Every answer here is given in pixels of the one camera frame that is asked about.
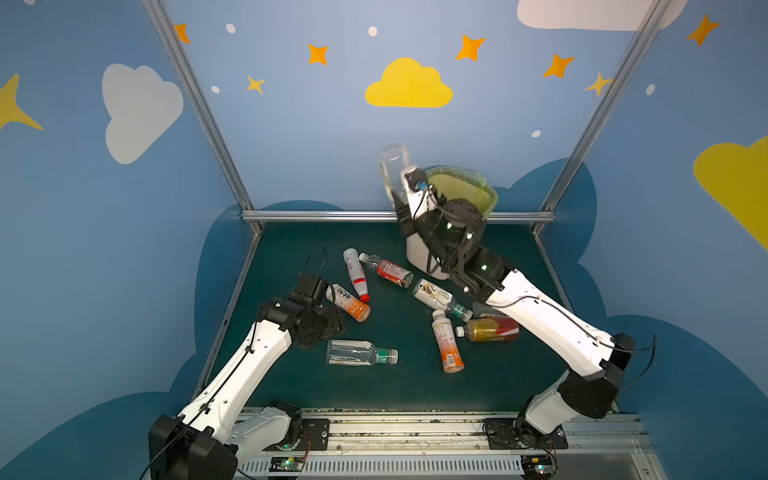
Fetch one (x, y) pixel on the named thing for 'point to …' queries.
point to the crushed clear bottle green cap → (359, 353)
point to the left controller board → (286, 464)
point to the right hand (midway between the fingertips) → (411, 185)
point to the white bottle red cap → (357, 274)
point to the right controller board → (537, 465)
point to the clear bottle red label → (388, 269)
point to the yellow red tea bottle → (489, 329)
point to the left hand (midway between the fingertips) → (340, 328)
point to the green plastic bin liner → (460, 183)
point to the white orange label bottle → (347, 302)
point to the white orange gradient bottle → (451, 358)
